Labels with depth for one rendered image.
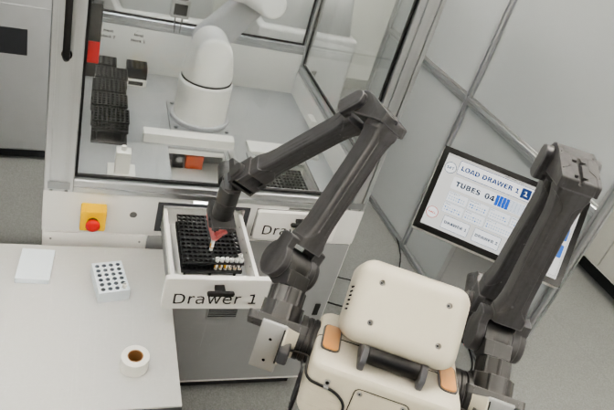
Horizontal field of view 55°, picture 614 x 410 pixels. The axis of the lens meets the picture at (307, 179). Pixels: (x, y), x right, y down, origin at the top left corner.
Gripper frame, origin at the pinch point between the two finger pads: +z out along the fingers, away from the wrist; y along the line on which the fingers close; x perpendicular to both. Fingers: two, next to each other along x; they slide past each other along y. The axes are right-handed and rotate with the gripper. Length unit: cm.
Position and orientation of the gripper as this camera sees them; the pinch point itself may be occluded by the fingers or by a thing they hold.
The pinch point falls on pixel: (214, 236)
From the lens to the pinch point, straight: 166.0
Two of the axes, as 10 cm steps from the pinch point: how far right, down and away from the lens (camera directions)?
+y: -2.3, -6.8, 6.9
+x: -9.2, -0.8, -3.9
